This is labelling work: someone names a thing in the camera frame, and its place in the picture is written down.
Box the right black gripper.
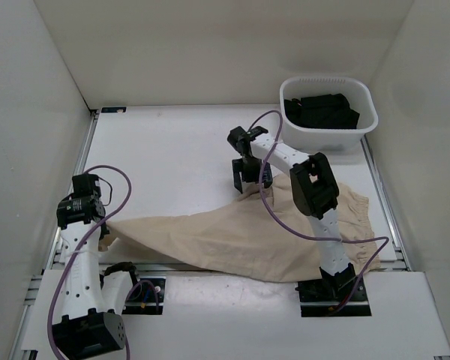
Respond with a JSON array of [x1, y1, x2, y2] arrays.
[[232, 156, 273, 192]]

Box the beige trousers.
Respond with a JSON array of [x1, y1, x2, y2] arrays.
[[99, 174, 377, 283]]

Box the white plastic basket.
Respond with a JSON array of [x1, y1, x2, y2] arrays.
[[279, 74, 379, 151]]

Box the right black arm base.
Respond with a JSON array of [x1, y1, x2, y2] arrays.
[[295, 279, 372, 318]]

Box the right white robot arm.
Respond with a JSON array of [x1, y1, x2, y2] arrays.
[[227, 126, 356, 300]]

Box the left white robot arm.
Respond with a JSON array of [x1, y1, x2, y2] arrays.
[[47, 173, 143, 359]]

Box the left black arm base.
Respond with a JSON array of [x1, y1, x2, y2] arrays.
[[122, 277, 167, 316]]

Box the black trousers in basket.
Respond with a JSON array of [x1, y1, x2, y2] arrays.
[[284, 93, 360, 130]]

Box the blue corner label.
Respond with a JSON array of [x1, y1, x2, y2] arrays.
[[100, 106, 127, 113]]

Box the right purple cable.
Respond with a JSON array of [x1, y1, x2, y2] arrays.
[[247, 110, 390, 312]]

